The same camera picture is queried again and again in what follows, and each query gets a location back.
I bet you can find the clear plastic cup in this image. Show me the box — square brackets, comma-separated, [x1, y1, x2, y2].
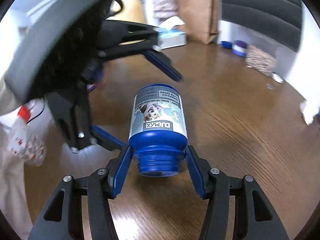
[6, 106, 46, 166]

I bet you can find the blue supplement bottle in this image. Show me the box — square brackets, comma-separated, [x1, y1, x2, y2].
[129, 83, 188, 177]

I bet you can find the yellow thermos jug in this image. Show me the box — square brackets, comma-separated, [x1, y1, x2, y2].
[109, 0, 146, 24]

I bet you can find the blue tissue box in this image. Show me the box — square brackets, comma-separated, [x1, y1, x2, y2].
[158, 16, 187, 49]

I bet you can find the brown paper bag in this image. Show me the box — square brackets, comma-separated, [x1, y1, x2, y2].
[176, 0, 220, 44]

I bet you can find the blue bottle cap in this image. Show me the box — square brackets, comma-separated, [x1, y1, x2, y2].
[221, 41, 233, 49]

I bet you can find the small purple white jar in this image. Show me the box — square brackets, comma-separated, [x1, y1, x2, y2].
[232, 40, 248, 57]

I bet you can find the clear jar of grains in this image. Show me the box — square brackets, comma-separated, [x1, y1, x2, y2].
[246, 36, 279, 77]

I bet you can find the black paper bag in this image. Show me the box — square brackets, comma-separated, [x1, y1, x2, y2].
[222, 0, 303, 52]

